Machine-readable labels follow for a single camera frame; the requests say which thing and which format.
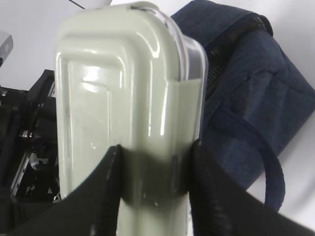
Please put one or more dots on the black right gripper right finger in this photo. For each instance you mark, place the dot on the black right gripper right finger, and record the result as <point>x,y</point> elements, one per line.
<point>220,207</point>

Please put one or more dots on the navy blue lunch bag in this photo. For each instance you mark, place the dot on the navy blue lunch bag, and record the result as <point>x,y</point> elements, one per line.
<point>256,99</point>

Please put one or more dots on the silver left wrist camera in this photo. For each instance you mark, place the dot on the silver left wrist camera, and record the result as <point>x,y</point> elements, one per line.
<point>6,46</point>

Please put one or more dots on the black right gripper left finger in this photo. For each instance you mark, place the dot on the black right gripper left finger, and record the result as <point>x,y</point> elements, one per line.
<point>90,210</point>

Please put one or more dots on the green lidded glass container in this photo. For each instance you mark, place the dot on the green lidded glass container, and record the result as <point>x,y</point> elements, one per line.
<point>127,75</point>

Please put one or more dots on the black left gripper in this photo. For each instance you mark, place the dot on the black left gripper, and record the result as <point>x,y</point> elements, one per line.
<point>28,141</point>

